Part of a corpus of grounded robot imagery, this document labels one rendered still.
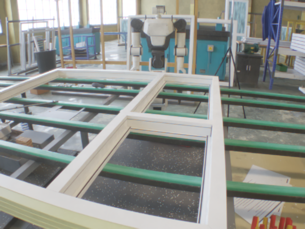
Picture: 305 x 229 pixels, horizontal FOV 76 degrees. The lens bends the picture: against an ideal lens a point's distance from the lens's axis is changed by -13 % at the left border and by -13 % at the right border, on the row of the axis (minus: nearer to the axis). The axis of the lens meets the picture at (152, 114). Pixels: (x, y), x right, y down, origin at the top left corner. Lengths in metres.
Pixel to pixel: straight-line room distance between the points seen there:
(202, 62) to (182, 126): 4.43
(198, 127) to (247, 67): 4.29
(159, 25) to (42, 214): 1.85
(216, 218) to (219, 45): 4.91
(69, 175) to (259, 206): 0.76
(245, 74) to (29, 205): 4.95
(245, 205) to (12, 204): 0.85
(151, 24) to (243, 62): 3.32
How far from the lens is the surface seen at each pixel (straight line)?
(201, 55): 5.31
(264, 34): 6.03
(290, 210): 1.07
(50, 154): 0.91
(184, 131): 0.96
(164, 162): 1.27
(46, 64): 5.94
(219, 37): 5.24
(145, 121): 0.98
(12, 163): 1.35
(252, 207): 1.01
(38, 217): 0.61
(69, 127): 1.16
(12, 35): 10.43
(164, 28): 2.12
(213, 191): 0.60
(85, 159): 0.72
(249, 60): 5.15
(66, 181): 0.64
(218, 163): 0.70
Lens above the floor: 1.33
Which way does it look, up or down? 23 degrees down
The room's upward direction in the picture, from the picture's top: straight up
